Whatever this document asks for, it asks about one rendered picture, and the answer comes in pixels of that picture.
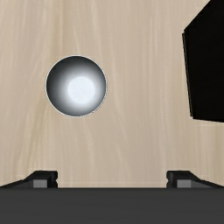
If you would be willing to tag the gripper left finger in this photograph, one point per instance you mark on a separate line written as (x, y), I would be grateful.
(43, 178)

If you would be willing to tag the porcelain bowl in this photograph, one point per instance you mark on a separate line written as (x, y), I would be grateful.
(76, 86)

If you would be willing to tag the cabinet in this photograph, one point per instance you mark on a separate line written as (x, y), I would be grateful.
(205, 62)

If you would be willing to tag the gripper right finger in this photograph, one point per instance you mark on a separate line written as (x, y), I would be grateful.
(180, 178)

